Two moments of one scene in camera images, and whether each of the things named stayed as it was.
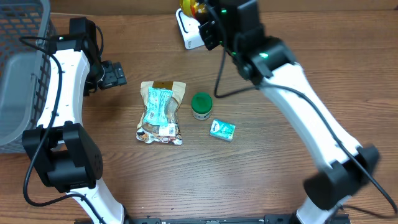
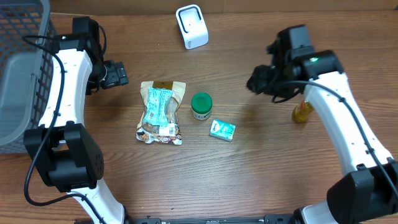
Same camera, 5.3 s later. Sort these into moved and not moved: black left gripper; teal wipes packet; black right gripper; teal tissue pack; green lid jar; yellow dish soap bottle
Moved: yellow dish soap bottle; black right gripper
Not moved: black left gripper; teal tissue pack; green lid jar; teal wipes packet
